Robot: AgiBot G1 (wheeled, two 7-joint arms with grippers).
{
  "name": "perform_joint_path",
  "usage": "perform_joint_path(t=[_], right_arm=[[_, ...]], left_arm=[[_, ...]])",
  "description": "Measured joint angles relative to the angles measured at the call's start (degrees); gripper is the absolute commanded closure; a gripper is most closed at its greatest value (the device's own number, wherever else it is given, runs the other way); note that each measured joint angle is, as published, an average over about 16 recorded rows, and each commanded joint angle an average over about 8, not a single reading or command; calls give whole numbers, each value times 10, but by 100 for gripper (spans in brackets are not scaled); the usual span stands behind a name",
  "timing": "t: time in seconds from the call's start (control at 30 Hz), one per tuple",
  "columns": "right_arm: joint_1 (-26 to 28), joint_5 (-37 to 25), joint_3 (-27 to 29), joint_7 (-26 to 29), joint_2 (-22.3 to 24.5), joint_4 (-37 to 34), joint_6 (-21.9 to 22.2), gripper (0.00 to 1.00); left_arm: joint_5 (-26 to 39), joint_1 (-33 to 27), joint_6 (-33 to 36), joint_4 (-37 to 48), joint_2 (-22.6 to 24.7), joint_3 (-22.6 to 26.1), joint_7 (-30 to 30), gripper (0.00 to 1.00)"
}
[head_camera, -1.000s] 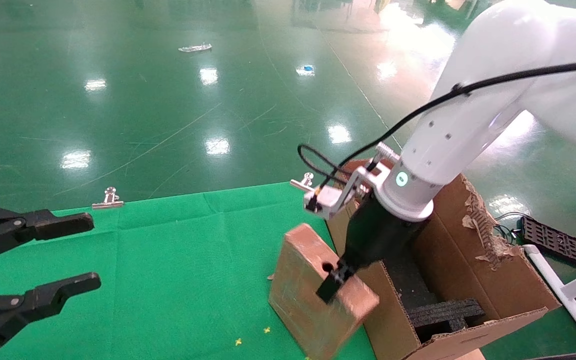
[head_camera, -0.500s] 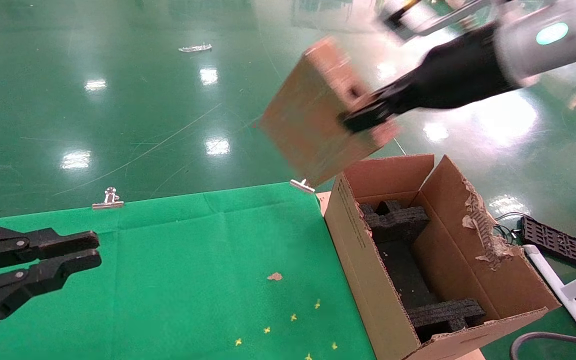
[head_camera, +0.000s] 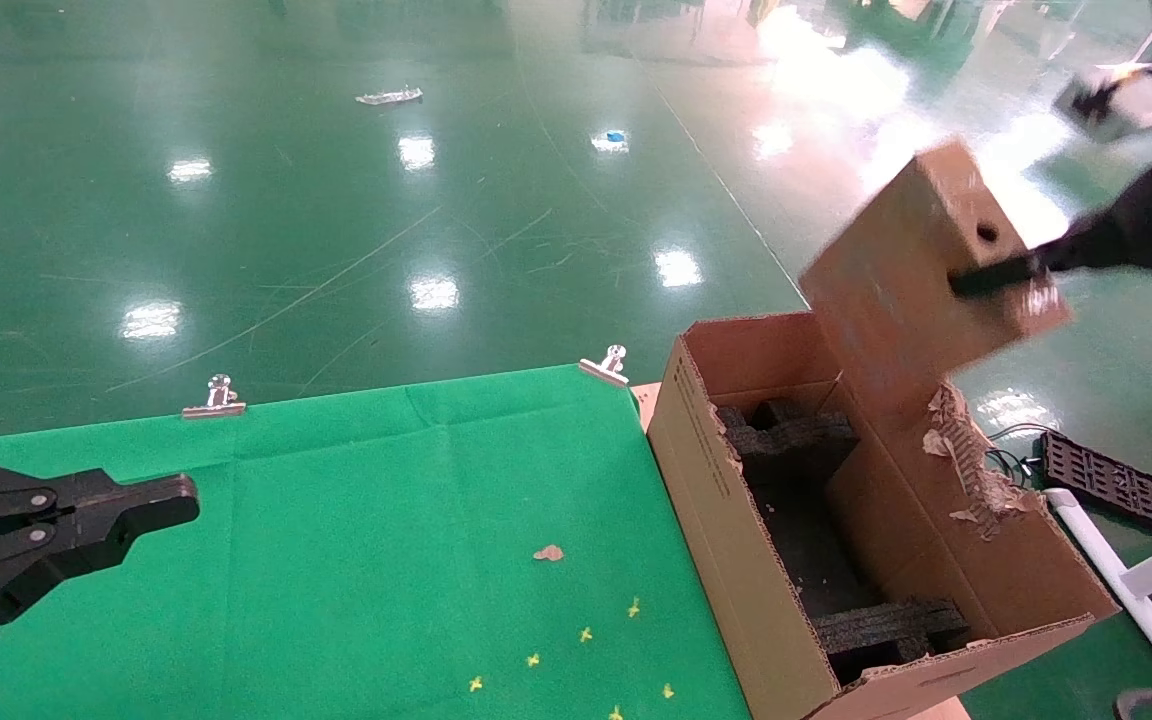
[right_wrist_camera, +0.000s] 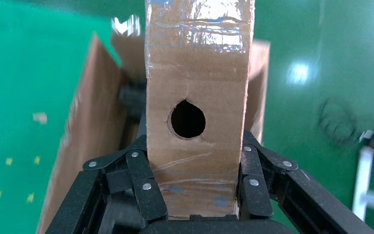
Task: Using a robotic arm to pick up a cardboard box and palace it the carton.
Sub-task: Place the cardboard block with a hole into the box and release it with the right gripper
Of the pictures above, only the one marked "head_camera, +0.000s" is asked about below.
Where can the small cardboard scrap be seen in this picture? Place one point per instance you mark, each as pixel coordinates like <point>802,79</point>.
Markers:
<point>548,553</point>

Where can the white floor scrap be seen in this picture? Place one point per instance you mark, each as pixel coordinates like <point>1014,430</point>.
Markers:
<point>388,96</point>

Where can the flat black foam pad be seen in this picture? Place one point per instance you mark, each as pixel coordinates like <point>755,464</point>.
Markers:
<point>806,540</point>

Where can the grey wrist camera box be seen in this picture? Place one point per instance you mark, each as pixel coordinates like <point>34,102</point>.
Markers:
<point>1116,100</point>

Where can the cardboard box with hole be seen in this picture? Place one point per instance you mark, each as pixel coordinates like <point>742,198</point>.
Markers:
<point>886,300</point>

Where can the black plastic grid tray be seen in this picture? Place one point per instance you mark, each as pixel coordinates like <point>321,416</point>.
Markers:
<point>1111,482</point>

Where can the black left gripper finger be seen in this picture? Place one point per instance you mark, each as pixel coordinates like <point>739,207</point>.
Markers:
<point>26,570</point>
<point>86,495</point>

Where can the large green table cloth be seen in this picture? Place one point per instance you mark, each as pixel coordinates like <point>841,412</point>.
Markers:
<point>336,550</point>

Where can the white table frame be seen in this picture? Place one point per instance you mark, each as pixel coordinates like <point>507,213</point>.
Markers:
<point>1136,590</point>

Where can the silver binder clip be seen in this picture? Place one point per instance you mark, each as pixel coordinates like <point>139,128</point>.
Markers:
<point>608,366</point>
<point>216,400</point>

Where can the large open cardboard carton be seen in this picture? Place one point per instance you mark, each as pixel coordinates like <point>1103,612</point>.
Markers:
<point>736,560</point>

